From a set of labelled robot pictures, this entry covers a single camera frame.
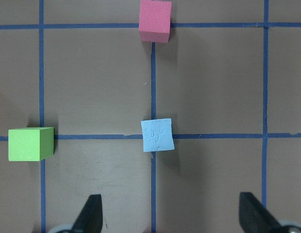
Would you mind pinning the pink block near left arm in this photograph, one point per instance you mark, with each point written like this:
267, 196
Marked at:
155, 21

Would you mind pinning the green foam block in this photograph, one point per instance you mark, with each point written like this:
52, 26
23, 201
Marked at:
31, 144

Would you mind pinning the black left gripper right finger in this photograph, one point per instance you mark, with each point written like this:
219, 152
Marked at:
254, 217

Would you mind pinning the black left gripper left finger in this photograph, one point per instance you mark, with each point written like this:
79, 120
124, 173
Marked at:
90, 219

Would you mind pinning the light blue block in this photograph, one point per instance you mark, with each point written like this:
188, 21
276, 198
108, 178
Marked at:
157, 135

